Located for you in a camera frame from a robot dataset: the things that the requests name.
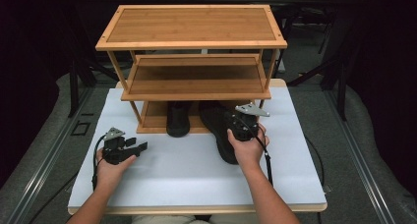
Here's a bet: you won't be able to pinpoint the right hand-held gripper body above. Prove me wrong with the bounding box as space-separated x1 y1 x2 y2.
228 102 271 142

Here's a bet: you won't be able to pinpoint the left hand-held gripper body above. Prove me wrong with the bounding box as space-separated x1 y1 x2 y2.
101 127 133 166

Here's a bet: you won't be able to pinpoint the black knit sneaker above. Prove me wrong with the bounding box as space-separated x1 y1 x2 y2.
165 100 192 139
199 100 245 166

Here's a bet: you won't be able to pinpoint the wooden three-tier shoe rack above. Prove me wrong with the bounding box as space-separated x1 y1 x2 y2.
94 4 288 135

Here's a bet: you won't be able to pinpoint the person's left hand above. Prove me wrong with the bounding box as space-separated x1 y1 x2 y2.
95 153 138 193

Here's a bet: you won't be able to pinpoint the person's right hand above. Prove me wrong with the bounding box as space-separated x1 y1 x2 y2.
226 123 270 170

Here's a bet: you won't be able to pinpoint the white table mat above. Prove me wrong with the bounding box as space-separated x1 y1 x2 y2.
67 86 328 209

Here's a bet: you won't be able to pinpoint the black metal stand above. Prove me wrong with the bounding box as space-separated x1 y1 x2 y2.
287 17 353 122
63 0 120 119

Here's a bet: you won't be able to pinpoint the person's beige trousers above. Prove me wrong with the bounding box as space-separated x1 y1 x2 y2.
131 213 270 224

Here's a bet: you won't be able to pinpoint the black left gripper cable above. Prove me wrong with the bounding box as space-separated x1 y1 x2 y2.
29 134 107 224

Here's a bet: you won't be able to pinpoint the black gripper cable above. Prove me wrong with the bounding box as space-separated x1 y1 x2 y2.
234 114 332 195
29 134 107 224

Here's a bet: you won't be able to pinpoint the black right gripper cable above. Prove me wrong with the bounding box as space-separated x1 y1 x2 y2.
234 114 332 195

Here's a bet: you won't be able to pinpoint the black floor socket frame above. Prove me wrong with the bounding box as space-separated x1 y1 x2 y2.
70 120 91 138

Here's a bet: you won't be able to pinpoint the metal floor rail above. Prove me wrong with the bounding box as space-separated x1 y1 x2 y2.
4 85 96 224
324 89 398 224

